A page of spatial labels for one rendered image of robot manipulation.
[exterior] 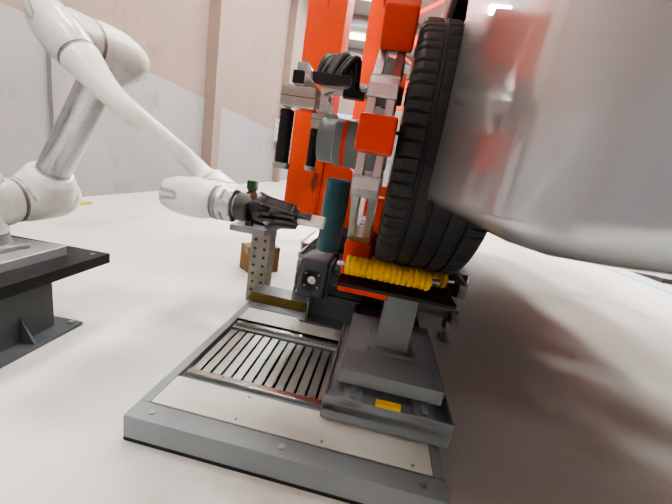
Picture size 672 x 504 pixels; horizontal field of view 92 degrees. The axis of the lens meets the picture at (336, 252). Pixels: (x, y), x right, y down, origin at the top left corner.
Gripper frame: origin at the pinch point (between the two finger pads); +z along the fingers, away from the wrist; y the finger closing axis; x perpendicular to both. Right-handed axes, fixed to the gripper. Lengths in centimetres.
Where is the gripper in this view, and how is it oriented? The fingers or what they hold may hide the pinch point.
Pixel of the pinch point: (311, 220)
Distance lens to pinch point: 84.1
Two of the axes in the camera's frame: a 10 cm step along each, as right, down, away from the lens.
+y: 0.1, -5.2, -8.5
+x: 2.3, -8.3, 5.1
